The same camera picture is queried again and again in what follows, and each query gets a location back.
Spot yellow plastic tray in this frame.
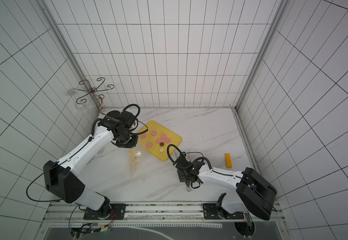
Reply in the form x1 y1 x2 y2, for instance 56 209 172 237
138 121 182 161

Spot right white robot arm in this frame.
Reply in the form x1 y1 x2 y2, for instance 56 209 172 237
167 144 277 221

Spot black wire cup rack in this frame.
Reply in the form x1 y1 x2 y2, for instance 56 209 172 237
65 77 115 105

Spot steel tongs white tips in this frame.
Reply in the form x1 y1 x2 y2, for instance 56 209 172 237
186 181 193 192

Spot black round rack base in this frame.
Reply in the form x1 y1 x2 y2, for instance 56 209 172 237
106 110 121 119

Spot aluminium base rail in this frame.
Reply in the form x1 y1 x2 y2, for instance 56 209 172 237
45 200 282 235

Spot clear resealable zip bag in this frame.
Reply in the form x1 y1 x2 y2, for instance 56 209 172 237
128 148 146 176

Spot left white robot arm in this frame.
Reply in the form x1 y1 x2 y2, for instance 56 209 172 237
41 105 139 219

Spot yellow rectangular block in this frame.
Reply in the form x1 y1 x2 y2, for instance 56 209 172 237
225 154 233 169

